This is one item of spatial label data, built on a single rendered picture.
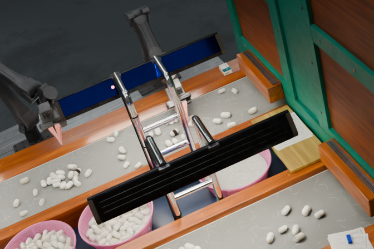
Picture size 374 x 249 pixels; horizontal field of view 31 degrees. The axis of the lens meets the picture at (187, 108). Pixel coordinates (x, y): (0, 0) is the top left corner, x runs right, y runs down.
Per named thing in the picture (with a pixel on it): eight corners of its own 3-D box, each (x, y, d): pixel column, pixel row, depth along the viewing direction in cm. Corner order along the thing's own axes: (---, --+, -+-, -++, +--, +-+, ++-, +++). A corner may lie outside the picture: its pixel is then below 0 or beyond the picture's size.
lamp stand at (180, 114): (144, 167, 256) (106, 73, 231) (192, 145, 259) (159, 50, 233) (158, 196, 241) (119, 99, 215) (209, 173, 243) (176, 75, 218)
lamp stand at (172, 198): (177, 233, 224) (137, 133, 198) (230, 209, 226) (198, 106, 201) (196, 272, 209) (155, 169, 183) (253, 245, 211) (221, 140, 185)
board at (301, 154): (251, 123, 246) (250, 120, 245) (287, 106, 248) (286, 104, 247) (291, 174, 219) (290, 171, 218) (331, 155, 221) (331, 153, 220)
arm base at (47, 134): (52, 121, 285) (48, 113, 291) (8, 142, 281) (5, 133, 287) (59, 135, 289) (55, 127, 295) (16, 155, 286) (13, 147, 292)
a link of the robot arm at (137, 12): (163, 70, 293) (144, 11, 271) (149, 76, 292) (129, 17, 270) (159, 62, 297) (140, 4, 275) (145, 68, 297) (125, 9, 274)
